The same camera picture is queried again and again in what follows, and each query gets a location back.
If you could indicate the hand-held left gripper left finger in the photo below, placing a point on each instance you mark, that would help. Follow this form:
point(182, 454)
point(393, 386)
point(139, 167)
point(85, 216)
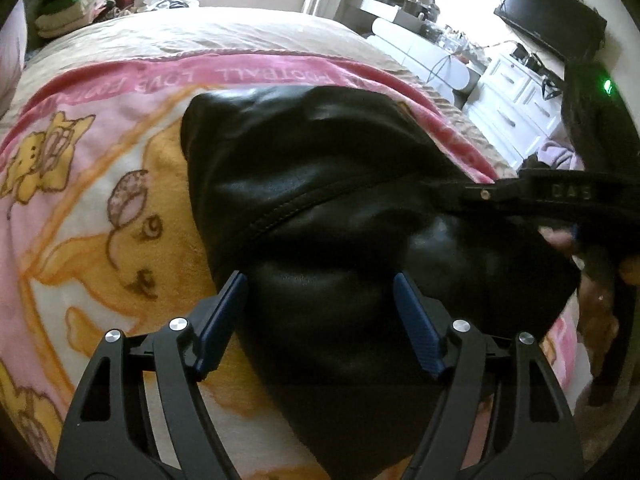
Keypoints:
point(225, 320)

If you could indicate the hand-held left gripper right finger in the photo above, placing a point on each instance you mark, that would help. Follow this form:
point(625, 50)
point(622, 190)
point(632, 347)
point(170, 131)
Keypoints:
point(415, 325)

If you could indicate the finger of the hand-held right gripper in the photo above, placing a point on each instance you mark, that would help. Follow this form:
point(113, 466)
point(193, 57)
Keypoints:
point(485, 200)

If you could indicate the black leather jacket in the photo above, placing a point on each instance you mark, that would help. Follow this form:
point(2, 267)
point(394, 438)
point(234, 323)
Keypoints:
point(325, 185)

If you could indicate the person's right hand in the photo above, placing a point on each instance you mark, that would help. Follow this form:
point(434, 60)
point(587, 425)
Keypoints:
point(560, 242)

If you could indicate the lilac cloth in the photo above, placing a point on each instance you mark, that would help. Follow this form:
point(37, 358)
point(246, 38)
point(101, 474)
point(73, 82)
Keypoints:
point(560, 155)

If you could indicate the white dresser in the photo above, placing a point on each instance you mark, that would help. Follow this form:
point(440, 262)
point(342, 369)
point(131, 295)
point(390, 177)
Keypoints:
point(510, 95)

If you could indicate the white vanity desk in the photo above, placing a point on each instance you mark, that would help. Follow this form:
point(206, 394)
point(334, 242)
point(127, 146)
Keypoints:
point(400, 40)

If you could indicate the black television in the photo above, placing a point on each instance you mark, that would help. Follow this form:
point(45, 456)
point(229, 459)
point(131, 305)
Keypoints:
point(550, 15)

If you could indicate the pink printed blanket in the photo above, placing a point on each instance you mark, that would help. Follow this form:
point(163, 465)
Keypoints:
point(90, 170)

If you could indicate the beige bedspread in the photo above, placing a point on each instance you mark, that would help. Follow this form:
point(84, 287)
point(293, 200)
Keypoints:
point(200, 30)

